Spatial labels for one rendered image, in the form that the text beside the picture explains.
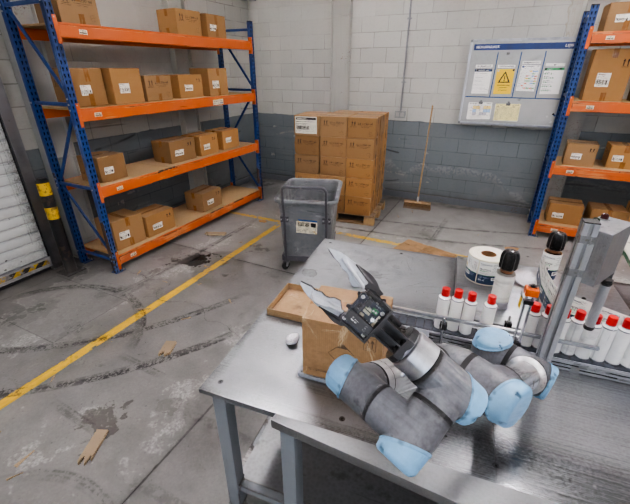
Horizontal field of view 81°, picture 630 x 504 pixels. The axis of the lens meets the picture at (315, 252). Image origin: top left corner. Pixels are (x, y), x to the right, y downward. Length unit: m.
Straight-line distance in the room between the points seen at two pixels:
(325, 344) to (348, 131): 3.77
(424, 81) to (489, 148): 1.35
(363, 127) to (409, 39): 1.78
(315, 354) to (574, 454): 0.89
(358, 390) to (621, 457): 1.11
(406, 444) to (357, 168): 4.46
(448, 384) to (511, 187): 5.62
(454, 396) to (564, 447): 0.94
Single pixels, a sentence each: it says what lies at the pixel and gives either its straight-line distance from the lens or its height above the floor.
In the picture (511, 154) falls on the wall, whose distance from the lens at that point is 6.09.
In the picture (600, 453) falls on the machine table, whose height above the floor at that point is 0.83.
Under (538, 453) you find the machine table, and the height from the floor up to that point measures 0.83.
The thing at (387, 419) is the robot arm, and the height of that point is 1.42.
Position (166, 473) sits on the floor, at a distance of 2.43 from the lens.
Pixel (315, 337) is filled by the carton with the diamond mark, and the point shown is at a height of 1.04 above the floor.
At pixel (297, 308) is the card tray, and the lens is 1.92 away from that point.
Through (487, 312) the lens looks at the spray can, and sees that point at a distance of 1.73.
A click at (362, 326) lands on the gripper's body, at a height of 1.56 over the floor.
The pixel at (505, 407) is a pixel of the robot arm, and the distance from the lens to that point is 0.99.
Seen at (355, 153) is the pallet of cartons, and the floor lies 0.96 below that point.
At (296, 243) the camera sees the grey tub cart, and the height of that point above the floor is 0.33.
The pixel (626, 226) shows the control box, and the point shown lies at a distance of 1.56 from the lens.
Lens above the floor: 1.93
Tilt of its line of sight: 26 degrees down
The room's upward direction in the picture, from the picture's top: straight up
